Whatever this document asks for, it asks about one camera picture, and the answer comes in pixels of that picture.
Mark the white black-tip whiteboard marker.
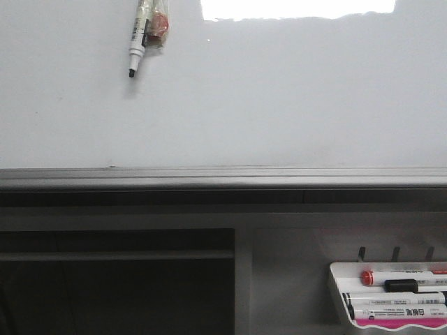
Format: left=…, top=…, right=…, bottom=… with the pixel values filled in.
left=129, top=0, right=152, bottom=78

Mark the large white whiteboard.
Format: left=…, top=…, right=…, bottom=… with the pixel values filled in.
left=1, top=1, right=446, bottom=190

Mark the round red magnet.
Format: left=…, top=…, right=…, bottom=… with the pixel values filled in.
left=149, top=12, right=169, bottom=40

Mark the white marker tray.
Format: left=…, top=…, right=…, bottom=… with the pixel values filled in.
left=329, top=262, right=446, bottom=334

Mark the white marker black end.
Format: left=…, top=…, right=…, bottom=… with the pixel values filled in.
left=342, top=291, right=446, bottom=306

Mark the red-capped white marker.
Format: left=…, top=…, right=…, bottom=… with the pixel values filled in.
left=360, top=270, right=446, bottom=286

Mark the white marker front row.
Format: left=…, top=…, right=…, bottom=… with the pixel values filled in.
left=347, top=304, right=446, bottom=320

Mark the black-capped white marker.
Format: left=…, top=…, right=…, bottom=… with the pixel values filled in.
left=384, top=279, right=446, bottom=293

